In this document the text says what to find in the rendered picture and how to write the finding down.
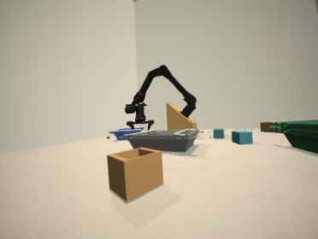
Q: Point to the teal cube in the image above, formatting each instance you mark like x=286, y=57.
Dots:
x=218, y=134
x=242, y=137

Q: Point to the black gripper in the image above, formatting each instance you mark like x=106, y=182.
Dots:
x=131, y=123

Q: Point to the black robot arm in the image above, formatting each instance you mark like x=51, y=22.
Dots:
x=140, y=95

